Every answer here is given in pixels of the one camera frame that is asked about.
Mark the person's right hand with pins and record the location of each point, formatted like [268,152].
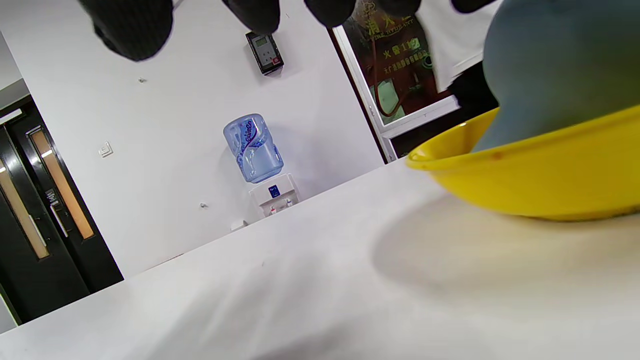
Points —
[132,30]

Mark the blue-grey plastic funnel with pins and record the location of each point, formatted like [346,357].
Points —
[560,65]

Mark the yellow bowl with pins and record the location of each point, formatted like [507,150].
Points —
[550,175]

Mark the blue jug on dispenser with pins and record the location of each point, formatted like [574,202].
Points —
[252,150]

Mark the white water dispenser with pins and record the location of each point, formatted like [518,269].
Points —
[272,192]

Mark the black door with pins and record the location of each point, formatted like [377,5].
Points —
[95,260]

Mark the white light switch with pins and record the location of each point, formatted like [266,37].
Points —
[105,149]

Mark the black wall device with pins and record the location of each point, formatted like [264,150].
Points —
[265,52]

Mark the white wall box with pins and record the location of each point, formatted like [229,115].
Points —
[239,225]

